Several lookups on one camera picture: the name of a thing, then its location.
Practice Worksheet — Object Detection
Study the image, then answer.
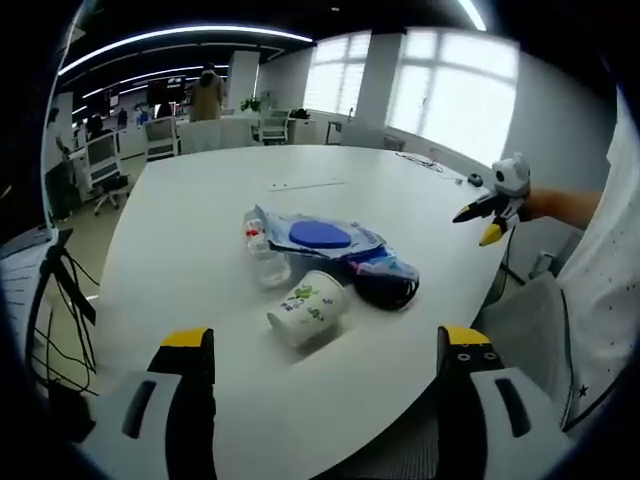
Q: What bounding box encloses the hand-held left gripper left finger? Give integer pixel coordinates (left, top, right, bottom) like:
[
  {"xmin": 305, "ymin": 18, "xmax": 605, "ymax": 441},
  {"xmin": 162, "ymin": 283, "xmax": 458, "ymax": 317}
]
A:
[{"xmin": 85, "ymin": 327, "xmax": 217, "ymax": 480}]

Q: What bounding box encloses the white mesh office chair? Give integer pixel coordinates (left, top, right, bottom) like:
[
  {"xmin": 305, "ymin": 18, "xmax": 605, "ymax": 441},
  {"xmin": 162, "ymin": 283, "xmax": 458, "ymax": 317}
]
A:
[
  {"xmin": 82, "ymin": 134, "xmax": 132, "ymax": 217},
  {"xmin": 143, "ymin": 115, "xmax": 181, "ymax": 162},
  {"xmin": 252, "ymin": 108, "xmax": 292, "ymax": 146}
]

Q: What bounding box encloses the black cable bundle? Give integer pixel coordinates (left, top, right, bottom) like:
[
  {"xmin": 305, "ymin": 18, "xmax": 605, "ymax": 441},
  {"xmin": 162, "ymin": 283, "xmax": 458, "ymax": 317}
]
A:
[{"xmin": 27, "ymin": 228, "xmax": 101, "ymax": 396}]

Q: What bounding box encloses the white table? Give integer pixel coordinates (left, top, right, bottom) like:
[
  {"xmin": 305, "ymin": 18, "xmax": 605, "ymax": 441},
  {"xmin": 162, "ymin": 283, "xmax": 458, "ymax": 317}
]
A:
[{"xmin": 94, "ymin": 143, "xmax": 521, "ymax": 480}]

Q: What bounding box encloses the thin cable on table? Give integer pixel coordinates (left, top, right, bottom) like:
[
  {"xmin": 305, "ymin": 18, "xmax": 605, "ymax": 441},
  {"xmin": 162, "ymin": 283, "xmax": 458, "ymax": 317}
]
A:
[{"xmin": 395, "ymin": 151, "xmax": 451, "ymax": 176}]

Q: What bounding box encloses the grey cloth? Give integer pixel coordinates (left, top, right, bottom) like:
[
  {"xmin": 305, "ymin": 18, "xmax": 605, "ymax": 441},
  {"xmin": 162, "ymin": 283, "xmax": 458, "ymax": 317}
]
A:
[{"xmin": 472, "ymin": 272, "xmax": 576, "ymax": 416}]

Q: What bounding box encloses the clear plastic water bottle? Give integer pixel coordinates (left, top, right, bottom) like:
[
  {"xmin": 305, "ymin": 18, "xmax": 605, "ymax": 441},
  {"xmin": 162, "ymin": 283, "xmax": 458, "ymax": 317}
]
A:
[{"xmin": 243, "ymin": 208, "xmax": 292, "ymax": 290}]

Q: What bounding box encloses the white paper cup green print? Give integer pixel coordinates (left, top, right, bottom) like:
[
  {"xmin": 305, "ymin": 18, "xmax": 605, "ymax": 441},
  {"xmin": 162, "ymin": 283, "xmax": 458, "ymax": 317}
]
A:
[{"xmin": 266, "ymin": 269, "xmax": 350, "ymax": 349}]

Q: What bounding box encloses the blue wet wipes pack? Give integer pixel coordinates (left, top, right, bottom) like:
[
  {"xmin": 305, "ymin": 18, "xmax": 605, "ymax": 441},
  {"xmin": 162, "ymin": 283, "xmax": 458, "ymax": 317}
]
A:
[{"xmin": 253, "ymin": 203, "xmax": 420, "ymax": 282}]

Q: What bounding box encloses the person in white shirt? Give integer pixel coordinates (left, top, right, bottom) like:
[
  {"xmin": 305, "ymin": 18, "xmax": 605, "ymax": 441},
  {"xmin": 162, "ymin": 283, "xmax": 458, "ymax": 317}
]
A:
[{"xmin": 554, "ymin": 87, "xmax": 640, "ymax": 434}]

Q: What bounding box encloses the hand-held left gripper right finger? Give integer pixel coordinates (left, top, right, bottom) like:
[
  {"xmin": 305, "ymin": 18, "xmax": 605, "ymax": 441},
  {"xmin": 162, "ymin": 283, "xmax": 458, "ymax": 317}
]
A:
[{"xmin": 437, "ymin": 324, "xmax": 571, "ymax": 480}]

